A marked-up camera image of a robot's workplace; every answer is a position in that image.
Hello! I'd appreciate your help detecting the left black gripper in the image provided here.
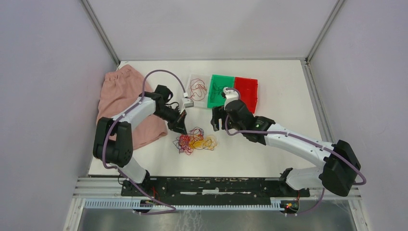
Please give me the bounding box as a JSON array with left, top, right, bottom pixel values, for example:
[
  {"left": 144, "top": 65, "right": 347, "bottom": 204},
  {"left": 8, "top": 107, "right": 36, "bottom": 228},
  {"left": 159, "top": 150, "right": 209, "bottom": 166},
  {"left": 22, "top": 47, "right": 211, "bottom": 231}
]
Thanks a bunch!
[{"left": 153, "top": 105, "right": 187, "bottom": 136}]

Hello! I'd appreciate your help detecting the dark thin cable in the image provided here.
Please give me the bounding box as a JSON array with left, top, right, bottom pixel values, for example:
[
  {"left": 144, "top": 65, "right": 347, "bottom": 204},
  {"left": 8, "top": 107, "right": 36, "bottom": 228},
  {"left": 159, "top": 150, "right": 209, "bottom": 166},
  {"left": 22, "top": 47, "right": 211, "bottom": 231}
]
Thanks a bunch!
[{"left": 211, "top": 81, "right": 229, "bottom": 100}]

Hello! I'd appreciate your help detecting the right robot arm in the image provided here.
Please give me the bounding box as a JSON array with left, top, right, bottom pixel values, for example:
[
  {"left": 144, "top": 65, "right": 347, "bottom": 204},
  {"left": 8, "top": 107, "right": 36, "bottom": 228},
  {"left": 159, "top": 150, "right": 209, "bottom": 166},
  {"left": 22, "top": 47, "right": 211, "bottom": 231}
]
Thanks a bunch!
[{"left": 211, "top": 100, "right": 366, "bottom": 197}]

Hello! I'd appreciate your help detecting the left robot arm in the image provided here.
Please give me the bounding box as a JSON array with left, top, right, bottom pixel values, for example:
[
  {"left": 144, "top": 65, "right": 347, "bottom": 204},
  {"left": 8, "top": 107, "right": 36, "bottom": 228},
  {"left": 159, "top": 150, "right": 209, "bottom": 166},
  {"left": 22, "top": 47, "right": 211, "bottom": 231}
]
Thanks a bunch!
[{"left": 92, "top": 85, "right": 194, "bottom": 196}]

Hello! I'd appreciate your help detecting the green plastic bin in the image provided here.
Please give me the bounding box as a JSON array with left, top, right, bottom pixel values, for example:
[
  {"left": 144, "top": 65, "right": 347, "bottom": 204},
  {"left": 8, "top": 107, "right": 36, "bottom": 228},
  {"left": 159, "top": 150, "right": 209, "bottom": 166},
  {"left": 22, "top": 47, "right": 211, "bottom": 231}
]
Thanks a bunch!
[{"left": 207, "top": 75, "right": 235, "bottom": 108}]

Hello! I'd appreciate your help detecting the clear plastic bin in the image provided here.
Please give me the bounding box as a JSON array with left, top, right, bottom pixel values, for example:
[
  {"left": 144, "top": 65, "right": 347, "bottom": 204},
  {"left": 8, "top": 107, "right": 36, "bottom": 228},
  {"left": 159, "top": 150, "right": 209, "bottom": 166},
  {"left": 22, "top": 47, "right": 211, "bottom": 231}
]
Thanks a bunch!
[{"left": 186, "top": 73, "right": 211, "bottom": 108}]

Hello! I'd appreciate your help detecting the red plastic bin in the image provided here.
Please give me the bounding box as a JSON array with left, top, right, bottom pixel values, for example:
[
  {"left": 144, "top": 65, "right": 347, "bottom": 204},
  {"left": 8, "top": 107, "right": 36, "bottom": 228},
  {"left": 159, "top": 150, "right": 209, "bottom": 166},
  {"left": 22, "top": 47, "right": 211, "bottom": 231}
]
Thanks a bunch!
[{"left": 234, "top": 77, "right": 258, "bottom": 114}]

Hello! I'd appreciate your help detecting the pink cloth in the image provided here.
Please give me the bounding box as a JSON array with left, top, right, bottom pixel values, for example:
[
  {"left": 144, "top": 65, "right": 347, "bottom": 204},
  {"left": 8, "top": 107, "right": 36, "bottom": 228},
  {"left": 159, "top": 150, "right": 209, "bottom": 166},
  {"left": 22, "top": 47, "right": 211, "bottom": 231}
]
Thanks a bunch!
[{"left": 96, "top": 64, "right": 168, "bottom": 150}]

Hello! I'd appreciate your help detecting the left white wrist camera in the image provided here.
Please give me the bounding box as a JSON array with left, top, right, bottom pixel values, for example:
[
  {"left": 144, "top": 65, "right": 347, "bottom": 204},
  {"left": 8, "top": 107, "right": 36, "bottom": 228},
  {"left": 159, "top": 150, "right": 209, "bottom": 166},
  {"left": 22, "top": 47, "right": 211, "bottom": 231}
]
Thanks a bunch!
[{"left": 180, "top": 92, "right": 194, "bottom": 110}]

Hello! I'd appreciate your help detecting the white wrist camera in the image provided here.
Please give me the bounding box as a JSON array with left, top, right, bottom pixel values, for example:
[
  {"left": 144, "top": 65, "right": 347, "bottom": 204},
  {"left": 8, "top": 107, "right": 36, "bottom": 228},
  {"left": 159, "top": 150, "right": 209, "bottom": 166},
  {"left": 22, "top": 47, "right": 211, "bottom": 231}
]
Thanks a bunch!
[
  {"left": 222, "top": 87, "right": 241, "bottom": 101},
  {"left": 180, "top": 92, "right": 194, "bottom": 110}
]

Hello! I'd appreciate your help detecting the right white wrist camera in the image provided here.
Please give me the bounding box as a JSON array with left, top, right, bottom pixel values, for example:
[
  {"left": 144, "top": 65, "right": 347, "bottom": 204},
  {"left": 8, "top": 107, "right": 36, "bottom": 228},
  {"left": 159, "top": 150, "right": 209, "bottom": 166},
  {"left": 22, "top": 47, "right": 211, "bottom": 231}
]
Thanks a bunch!
[{"left": 222, "top": 87, "right": 241, "bottom": 101}]

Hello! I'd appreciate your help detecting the purple thin cable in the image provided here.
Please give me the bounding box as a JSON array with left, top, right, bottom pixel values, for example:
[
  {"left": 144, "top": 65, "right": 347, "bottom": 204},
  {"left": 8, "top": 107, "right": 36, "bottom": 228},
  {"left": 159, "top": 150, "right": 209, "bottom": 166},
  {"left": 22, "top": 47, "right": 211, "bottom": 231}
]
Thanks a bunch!
[{"left": 172, "top": 127, "right": 205, "bottom": 152}]

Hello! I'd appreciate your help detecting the yellow thin cable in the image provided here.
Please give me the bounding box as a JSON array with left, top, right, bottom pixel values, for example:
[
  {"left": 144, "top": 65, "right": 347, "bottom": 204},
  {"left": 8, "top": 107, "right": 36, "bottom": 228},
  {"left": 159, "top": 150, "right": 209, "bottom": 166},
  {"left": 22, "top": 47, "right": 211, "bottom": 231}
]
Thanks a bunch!
[{"left": 190, "top": 134, "right": 219, "bottom": 152}]

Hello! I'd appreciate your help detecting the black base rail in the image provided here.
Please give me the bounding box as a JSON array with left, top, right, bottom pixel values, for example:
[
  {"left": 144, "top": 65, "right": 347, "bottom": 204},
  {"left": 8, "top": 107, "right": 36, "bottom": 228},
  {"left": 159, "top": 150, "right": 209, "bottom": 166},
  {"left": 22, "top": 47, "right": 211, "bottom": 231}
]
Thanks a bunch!
[{"left": 121, "top": 176, "right": 310, "bottom": 206}]

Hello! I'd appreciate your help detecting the white slotted cable duct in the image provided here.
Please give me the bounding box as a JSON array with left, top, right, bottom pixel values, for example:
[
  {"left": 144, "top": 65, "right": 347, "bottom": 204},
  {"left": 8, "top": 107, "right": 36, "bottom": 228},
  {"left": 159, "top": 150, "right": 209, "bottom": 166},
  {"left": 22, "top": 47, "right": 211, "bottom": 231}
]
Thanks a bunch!
[{"left": 83, "top": 198, "right": 288, "bottom": 211}]

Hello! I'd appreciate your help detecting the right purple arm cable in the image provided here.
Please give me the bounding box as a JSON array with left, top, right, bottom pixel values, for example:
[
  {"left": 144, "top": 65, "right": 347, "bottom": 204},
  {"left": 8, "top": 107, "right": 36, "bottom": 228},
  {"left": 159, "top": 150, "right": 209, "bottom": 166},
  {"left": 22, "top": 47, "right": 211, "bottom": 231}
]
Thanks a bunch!
[{"left": 224, "top": 88, "right": 367, "bottom": 217}]

